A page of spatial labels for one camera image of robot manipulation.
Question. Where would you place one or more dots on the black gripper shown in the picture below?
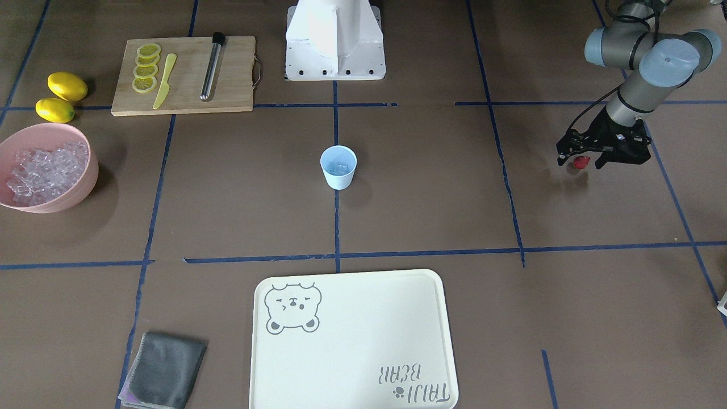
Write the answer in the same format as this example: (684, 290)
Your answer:
(604, 126)

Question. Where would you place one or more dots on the red strawberry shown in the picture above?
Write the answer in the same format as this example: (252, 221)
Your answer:
(581, 162)

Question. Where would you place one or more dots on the clear ice cube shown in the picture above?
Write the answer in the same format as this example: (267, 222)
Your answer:
(339, 168)

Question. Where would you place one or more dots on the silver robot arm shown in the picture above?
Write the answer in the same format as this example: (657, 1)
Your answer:
(658, 63)

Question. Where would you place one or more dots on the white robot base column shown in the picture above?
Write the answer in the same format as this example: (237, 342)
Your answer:
(334, 41)

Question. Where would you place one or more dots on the light blue plastic cup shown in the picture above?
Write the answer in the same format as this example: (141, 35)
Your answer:
(338, 153)

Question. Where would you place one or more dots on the pile of clear ice cubes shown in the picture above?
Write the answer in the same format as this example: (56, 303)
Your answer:
(39, 176)

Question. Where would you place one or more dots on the cream bear serving tray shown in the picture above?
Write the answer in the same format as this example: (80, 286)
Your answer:
(352, 340)

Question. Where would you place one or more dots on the black metal stirring tube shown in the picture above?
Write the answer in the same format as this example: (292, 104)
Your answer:
(217, 42)

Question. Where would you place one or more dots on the wooden cutting board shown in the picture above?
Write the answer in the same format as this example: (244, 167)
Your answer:
(232, 90)

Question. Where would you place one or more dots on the lemon slices row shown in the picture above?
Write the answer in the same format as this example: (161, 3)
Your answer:
(146, 67)

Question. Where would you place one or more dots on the grey folded cloth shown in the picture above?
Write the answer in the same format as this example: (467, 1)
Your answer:
(163, 373)

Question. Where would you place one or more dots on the yellow lemon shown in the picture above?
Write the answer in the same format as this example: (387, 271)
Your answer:
(55, 110)
(67, 86)

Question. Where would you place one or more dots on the pink bowl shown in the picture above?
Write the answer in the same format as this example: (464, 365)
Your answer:
(48, 136)

